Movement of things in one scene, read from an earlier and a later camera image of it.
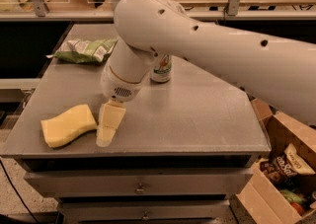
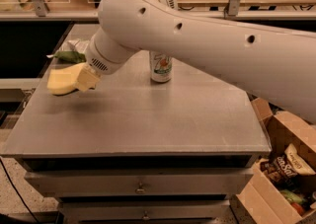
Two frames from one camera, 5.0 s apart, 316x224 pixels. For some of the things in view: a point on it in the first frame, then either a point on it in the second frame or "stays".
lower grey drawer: x=187 y=210 stays
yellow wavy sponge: x=63 y=126 -> x=63 y=80
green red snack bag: x=294 y=200 stays
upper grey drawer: x=215 y=183 stays
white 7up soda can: x=162 y=69 stays
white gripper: x=116 y=86 -> x=98 y=62
